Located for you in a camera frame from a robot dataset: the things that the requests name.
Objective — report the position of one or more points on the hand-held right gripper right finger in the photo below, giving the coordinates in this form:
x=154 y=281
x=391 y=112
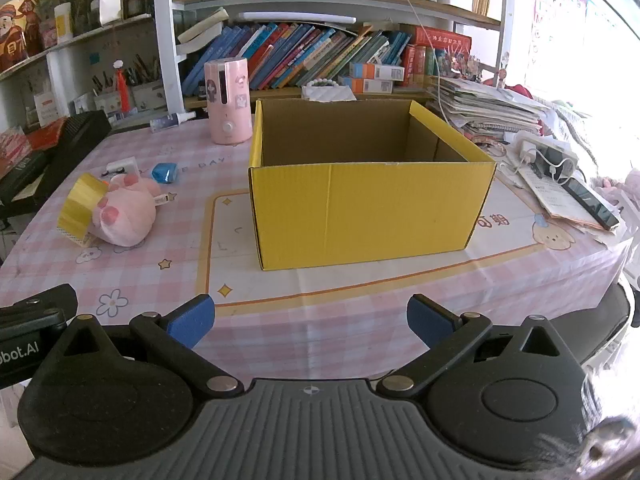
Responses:
x=430 y=320

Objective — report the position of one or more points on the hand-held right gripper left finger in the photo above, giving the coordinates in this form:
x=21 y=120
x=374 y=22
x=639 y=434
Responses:
x=192 y=320

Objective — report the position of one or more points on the pink plush paw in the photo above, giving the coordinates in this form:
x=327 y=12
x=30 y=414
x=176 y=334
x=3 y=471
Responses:
x=125 y=220

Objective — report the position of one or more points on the yellow cardboard box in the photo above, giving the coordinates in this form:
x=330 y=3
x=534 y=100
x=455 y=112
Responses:
x=360 y=215

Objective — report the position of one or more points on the yellow tape roll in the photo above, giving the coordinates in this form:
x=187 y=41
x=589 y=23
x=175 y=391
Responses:
x=80 y=200

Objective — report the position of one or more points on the pink checkered tablecloth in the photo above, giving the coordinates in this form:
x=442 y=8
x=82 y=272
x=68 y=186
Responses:
x=150 y=270

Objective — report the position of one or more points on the blue wrapped packet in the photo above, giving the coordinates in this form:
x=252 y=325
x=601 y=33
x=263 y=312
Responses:
x=164 y=172

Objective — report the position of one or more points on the slim black box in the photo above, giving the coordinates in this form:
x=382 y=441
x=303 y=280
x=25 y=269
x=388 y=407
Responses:
x=22 y=170

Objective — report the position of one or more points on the small white box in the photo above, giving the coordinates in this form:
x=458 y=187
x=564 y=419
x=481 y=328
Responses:
x=122 y=166

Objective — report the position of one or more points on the printed booklet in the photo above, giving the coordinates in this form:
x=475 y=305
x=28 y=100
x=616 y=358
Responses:
x=547 y=192

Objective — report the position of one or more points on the black seat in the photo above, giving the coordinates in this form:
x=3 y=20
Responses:
x=607 y=325

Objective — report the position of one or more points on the large black case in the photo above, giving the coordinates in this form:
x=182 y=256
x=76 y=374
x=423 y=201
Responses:
x=70 y=145

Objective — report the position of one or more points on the red paper sheets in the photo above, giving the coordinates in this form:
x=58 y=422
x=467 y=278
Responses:
x=35 y=137

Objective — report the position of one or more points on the black smartphone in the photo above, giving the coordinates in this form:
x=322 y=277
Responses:
x=590 y=205

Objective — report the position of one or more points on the small spray bottle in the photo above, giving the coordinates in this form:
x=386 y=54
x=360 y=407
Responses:
x=167 y=122

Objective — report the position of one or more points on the white power strip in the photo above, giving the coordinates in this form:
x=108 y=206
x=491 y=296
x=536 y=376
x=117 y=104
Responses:
x=547 y=152

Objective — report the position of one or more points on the pink humidifier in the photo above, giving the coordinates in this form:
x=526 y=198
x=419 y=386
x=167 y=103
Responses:
x=227 y=110

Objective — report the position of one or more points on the stack of papers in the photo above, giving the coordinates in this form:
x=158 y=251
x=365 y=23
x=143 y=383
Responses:
x=485 y=107

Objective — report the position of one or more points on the white desk calendar card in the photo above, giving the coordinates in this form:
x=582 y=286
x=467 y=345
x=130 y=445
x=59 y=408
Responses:
x=46 y=109

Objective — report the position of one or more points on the desk pen holders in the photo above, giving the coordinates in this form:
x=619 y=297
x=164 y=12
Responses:
x=145 y=92

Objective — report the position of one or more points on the red tassel ornament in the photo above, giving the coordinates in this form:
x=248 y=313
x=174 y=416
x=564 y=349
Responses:
x=122 y=90

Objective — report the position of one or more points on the orange and white carton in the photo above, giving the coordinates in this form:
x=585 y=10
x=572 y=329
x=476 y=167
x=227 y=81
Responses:
x=377 y=71
x=370 y=86

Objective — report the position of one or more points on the white woven pouch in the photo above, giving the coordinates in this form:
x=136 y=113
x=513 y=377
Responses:
x=327 y=94

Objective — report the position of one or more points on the row of slanted books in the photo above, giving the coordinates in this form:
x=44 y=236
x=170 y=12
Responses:
x=300 y=55

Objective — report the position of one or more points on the wealth god figurine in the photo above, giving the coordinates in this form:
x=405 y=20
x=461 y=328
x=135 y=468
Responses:
x=17 y=35

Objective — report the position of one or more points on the white shelf post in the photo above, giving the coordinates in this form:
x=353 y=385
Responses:
x=167 y=50

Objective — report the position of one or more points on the alphabet wall poster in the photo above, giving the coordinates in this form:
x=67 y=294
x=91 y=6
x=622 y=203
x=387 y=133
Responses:
x=555 y=15

